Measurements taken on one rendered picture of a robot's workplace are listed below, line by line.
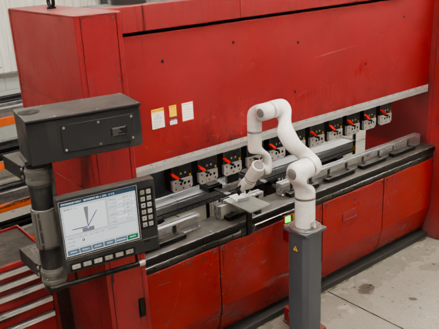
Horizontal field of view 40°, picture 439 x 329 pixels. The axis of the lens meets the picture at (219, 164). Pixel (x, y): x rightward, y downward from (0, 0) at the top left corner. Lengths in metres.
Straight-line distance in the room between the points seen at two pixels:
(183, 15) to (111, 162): 0.94
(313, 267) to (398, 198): 1.79
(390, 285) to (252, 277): 1.29
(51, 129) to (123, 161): 0.71
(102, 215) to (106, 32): 0.90
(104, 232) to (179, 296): 1.21
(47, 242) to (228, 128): 1.51
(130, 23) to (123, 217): 1.09
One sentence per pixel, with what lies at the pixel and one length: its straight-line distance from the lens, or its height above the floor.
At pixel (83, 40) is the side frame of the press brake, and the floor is 2.18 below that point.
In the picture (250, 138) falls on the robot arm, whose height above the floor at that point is 1.48.
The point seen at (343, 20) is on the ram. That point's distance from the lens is 4.43.
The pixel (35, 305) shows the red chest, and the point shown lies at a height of 0.71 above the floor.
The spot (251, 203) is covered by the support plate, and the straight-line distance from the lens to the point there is 3.88.
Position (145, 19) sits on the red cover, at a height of 2.22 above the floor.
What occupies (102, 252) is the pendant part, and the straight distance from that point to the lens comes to 2.76.
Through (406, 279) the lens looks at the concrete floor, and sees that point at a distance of 5.12.
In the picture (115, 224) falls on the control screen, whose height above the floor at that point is 1.42.
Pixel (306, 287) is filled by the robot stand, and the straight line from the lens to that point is 3.66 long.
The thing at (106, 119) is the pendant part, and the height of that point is 1.90.
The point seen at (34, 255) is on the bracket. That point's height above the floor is 1.21.
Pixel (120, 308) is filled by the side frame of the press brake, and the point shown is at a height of 0.71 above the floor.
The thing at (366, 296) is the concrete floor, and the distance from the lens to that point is 4.84.
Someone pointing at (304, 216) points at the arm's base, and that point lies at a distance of 3.48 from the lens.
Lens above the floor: 2.55
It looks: 20 degrees down
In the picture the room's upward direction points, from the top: 3 degrees counter-clockwise
